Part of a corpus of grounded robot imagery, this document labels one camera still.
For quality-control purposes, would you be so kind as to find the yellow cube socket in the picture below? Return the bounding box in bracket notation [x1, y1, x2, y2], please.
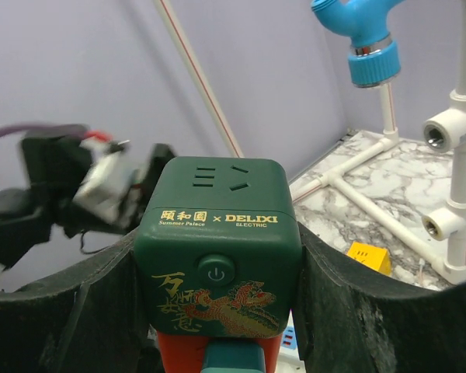
[346, 242, 391, 276]

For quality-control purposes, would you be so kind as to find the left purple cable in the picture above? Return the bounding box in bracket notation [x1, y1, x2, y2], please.
[0, 122, 57, 145]

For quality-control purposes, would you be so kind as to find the red cube socket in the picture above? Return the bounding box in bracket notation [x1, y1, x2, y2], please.
[157, 332, 282, 373]

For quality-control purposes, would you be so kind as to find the teal cube plug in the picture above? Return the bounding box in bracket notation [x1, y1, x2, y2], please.
[200, 339, 266, 373]

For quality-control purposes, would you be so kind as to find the white long power strip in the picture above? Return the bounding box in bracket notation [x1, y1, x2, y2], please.
[278, 313, 304, 368]

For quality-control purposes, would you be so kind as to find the blue valve fitting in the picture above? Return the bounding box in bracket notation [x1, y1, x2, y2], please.
[311, 0, 402, 89]

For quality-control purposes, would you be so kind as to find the white PVC pipe frame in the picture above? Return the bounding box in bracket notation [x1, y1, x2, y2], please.
[151, 0, 466, 291]

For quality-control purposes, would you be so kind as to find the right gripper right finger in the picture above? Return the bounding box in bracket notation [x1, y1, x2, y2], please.
[294, 226, 466, 372]

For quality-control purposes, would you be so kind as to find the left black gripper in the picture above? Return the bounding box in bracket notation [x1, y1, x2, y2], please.
[0, 124, 175, 268]

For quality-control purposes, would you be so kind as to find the dark green tiger cube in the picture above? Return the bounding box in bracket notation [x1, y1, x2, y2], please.
[134, 156, 302, 338]

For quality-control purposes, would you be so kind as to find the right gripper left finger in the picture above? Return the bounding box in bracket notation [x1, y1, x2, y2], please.
[0, 232, 158, 372]

